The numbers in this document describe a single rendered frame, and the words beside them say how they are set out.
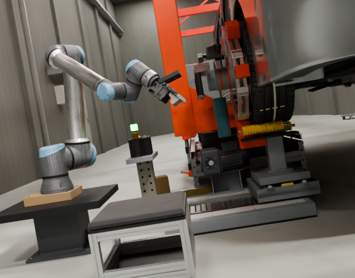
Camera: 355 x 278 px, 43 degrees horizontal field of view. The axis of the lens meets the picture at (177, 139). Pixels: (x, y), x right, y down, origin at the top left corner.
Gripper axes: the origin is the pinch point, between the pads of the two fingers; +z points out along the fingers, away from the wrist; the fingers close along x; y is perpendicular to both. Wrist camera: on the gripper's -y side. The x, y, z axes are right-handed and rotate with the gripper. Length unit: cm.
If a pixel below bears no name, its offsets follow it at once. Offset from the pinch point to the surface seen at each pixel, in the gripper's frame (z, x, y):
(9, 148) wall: -366, -349, 190
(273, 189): 45, -69, 6
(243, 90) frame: 2, -44, -28
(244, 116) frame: 6, -62, -18
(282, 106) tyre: 23, -57, -35
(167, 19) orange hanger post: -91, -76, -45
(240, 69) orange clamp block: -1.5, -31.8, -34.0
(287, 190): 51, -71, 1
